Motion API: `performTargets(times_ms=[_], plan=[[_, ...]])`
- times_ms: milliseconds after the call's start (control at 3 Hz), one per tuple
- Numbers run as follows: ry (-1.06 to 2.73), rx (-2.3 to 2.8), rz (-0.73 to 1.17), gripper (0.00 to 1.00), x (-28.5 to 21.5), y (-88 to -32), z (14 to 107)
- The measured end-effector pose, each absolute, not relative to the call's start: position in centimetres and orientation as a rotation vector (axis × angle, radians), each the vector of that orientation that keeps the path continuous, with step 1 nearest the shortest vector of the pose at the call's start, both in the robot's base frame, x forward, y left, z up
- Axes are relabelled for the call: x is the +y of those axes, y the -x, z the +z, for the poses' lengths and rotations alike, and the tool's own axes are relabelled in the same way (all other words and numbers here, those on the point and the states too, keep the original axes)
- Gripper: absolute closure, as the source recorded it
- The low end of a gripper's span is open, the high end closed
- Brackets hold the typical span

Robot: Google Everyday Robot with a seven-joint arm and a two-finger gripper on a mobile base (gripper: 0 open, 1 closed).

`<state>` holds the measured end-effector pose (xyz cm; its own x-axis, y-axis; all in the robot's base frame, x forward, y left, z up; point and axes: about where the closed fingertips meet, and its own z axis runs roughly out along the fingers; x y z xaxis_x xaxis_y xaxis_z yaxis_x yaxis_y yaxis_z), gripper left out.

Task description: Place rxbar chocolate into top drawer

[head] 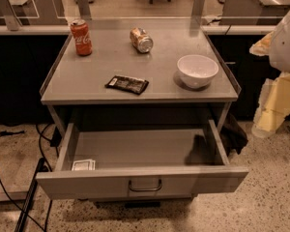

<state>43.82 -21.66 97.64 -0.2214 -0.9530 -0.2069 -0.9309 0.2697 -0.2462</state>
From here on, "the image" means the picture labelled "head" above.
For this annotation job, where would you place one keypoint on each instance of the orange silver can lying down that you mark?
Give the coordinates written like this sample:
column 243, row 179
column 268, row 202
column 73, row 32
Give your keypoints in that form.
column 141, row 40

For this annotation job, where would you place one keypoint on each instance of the black drawer handle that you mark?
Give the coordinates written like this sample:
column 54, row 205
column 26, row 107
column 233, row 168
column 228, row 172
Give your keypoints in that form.
column 145, row 185

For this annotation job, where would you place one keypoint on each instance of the dark rxbar chocolate wrapper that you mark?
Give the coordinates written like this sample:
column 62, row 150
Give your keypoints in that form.
column 127, row 84

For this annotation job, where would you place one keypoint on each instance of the clear glass partition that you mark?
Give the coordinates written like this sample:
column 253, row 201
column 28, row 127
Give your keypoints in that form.
column 54, row 15

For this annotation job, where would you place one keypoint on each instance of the red coca-cola can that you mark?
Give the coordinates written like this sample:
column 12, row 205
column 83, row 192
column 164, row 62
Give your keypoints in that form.
column 80, row 32

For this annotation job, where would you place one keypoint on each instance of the grey background desk right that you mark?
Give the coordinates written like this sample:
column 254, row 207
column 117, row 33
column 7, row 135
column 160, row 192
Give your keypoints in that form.
column 254, row 12

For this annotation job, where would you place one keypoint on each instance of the small white packet in drawer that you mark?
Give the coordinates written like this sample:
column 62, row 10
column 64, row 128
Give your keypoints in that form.
column 84, row 164

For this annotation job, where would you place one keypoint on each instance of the white bowl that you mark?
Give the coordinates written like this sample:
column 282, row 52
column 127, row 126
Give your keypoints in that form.
column 196, row 71

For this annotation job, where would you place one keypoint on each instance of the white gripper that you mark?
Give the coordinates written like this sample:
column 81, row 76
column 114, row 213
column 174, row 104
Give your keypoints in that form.
column 286, row 45

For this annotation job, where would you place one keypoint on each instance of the grey metal cabinet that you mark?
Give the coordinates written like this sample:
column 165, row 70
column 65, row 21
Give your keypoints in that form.
column 76, row 80

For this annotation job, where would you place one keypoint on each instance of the open grey top drawer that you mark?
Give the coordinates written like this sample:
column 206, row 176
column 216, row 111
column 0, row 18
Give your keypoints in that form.
column 189, row 162

